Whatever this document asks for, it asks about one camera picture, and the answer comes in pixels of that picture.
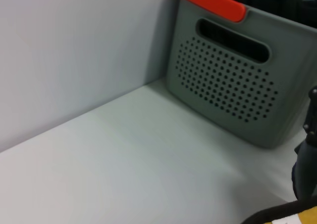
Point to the yellow grey black-trimmed towel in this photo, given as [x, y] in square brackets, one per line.
[307, 179]

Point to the grey perforated storage basket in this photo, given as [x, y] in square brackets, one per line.
[223, 85]

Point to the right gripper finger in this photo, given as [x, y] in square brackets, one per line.
[312, 110]

